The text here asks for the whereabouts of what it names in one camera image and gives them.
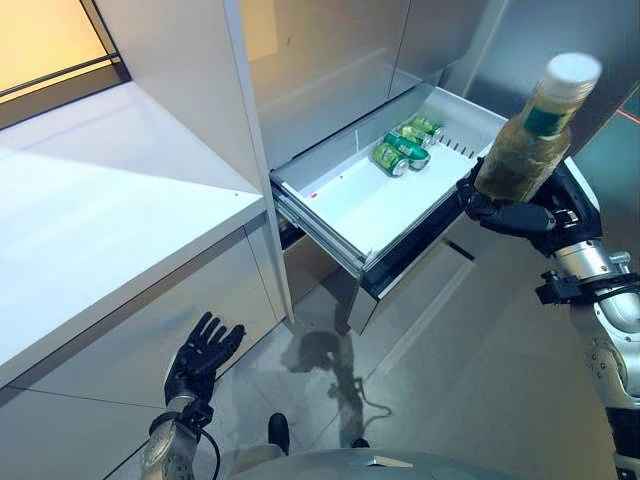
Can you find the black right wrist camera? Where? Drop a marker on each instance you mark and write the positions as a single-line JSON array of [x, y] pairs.
[[560, 287]]

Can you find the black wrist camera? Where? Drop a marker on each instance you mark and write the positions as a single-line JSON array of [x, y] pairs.
[[200, 415], [560, 287]]

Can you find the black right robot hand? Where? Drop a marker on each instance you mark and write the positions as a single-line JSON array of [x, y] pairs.
[[520, 217]]

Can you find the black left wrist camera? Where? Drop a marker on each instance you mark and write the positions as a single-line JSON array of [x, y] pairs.
[[200, 415]]

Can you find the yellow lit window panel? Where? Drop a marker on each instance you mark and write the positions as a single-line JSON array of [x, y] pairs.
[[45, 40]]

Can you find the lowest steel fridge drawer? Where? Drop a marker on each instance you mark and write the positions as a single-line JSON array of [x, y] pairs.
[[315, 280]]

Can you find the grey robot torso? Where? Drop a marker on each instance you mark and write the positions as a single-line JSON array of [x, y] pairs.
[[360, 467]]

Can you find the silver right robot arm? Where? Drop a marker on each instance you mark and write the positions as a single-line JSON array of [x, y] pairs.
[[615, 360]]

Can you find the white countertop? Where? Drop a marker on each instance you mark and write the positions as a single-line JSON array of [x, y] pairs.
[[100, 225]]

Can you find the yellow tea bottle white cap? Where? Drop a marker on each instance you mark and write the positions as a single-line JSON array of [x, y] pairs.
[[525, 160]]

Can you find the black right robot foot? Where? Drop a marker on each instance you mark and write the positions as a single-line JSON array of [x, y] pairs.
[[361, 443]]

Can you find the tall white side panel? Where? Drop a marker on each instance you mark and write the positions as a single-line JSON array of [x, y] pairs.
[[175, 75]]

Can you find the black robot foot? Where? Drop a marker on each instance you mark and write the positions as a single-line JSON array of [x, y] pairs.
[[361, 443], [279, 432]]

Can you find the narrow beige cabinet door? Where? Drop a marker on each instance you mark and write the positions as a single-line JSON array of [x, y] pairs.
[[265, 275]]

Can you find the steel fridge drawer white tray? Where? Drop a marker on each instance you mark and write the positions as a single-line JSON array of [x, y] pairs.
[[360, 210]]

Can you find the black left robot foot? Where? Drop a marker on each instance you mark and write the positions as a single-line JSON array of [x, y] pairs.
[[279, 432]]

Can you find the tall grey side panel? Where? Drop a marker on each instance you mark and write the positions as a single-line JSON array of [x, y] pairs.
[[500, 50]]

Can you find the green drink can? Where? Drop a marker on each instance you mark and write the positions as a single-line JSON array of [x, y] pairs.
[[427, 125], [412, 132], [405, 146], [385, 155]]

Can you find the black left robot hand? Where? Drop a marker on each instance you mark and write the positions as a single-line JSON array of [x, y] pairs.
[[200, 365]]

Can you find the narrow steel fridge door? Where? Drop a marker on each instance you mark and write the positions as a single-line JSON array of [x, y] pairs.
[[440, 40]]

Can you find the wide steel fridge door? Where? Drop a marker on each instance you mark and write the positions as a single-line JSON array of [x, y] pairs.
[[325, 75]]

